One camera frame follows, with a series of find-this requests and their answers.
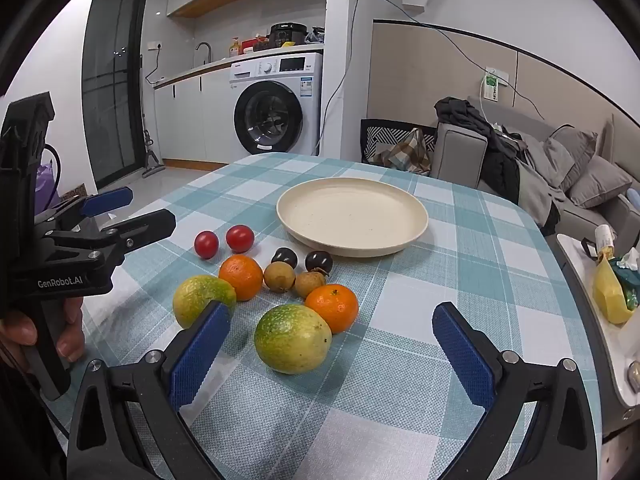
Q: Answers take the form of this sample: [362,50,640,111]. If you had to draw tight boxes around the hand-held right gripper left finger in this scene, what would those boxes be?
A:
[66,300,232,480]

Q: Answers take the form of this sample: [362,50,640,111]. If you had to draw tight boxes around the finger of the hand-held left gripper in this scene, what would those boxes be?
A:
[47,208,177,268]
[35,186,134,233]

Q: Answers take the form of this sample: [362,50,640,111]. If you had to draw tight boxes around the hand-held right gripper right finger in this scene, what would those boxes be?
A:
[432,302,601,480]

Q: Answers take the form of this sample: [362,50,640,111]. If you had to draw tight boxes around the green yellow passion fruit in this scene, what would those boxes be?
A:
[172,275,237,330]
[254,304,333,375]

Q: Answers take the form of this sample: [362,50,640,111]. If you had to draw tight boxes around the orange tangerine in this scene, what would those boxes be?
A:
[218,254,264,302]
[305,284,360,334]

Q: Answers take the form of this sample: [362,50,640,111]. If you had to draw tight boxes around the red cherry tomato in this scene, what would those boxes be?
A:
[194,230,220,260]
[226,224,255,253]

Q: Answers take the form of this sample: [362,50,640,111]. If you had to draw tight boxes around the brown longan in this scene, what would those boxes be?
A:
[263,261,297,293]
[294,271,328,298]

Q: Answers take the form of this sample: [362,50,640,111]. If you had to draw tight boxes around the cream round plate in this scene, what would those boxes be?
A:
[276,177,429,259]

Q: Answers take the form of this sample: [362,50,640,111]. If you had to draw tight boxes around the person's left hand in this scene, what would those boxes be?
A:
[0,296,85,362]

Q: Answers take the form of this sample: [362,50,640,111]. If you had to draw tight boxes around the grey stick vacuum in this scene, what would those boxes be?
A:
[140,52,163,179]

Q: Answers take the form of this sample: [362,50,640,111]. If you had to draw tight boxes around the purple plastic bag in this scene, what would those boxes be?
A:
[35,160,61,213]

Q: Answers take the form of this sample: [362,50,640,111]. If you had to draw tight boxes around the teal checkered tablecloth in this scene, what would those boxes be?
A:
[50,152,603,480]

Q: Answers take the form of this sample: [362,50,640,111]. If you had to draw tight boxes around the white base cabinet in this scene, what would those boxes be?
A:
[152,57,238,165]

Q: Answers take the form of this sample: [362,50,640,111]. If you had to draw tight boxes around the dark glass door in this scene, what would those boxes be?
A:
[81,0,151,191]

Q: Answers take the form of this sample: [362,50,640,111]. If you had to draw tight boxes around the dark purple plum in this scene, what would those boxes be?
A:
[270,247,299,270]
[305,250,333,275]

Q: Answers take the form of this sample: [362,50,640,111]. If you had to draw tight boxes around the yellow bag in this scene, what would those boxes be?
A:
[593,255,638,325]

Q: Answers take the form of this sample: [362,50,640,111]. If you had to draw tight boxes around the grey garment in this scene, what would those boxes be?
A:
[515,132,563,236]

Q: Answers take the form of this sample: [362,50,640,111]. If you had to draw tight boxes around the white tube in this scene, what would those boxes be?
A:
[595,225,616,261]

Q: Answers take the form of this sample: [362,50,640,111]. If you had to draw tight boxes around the dark jacket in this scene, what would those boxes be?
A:
[434,96,523,206]

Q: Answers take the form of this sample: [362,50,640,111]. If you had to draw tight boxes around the grey sofa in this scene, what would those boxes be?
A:
[430,95,640,251]

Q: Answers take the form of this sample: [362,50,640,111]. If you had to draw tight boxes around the white washing machine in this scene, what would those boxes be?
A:
[229,51,324,156]

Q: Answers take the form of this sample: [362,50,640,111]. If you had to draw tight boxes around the grey cushion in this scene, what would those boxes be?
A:
[567,156,633,209]
[542,125,598,191]

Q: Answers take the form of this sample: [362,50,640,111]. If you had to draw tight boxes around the black patterned laundry basket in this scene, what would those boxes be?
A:
[360,119,438,166]

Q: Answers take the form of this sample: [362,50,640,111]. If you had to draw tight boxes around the black pressure cooker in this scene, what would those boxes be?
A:
[270,22,306,47]

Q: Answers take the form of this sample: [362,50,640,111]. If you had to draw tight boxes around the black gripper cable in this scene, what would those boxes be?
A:
[43,144,64,198]

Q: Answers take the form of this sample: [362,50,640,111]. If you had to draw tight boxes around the white wall charger green label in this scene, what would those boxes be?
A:
[481,66,502,102]

